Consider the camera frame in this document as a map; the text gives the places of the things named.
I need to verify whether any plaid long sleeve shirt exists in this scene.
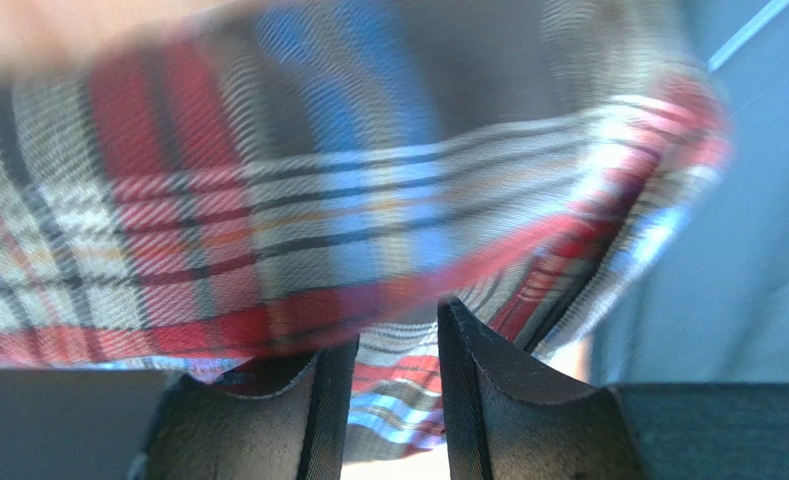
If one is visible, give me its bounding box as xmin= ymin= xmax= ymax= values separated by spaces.
xmin=0 ymin=1 xmax=726 ymax=462

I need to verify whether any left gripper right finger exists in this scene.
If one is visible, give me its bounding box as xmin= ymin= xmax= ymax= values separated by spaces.
xmin=438 ymin=299 xmax=645 ymax=479

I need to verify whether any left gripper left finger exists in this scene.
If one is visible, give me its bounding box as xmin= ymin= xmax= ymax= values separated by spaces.
xmin=128 ymin=340 xmax=358 ymax=479

